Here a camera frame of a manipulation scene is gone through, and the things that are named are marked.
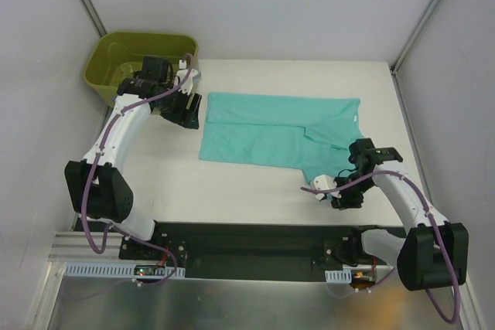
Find olive green plastic bin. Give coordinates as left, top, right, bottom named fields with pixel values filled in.
left=84, top=31, right=199, bottom=107

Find aluminium frame rail front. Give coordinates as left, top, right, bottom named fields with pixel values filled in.
left=48, top=231, right=128, bottom=269

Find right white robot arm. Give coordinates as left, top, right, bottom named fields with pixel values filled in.
left=331, top=138, right=469, bottom=291

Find right aluminium corner post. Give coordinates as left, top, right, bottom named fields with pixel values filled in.
left=390, top=0, right=442, bottom=76

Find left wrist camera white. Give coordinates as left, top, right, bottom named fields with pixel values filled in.
left=174, top=69, right=201, bottom=95

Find left white cable duct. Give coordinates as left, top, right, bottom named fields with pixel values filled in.
left=65, top=262, right=186, bottom=280

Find teal t shirt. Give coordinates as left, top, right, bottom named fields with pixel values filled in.
left=199, top=93, right=363, bottom=182

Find reflective metal sheet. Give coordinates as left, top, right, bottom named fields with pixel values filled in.
left=36, top=268, right=453, bottom=329

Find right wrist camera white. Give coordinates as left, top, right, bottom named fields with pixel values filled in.
left=311, top=175, right=336, bottom=191

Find right white cable duct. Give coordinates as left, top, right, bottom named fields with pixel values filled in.
left=325, top=268, right=353, bottom=284

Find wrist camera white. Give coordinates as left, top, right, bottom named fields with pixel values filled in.
left=311, top=175, right=336, bottom=191
left=174, top=69, right=201, bottom=95

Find white cable duct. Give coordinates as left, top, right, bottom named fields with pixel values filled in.
left=325, top=268, right=353, bottom=284
left=65, top=262, right=186, bottom=280

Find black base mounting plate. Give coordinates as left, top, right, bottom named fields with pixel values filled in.
left=118, top=223, right=383, bottom=282

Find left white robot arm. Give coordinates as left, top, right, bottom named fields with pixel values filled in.
left=64, top=53, right=202, bottom=260

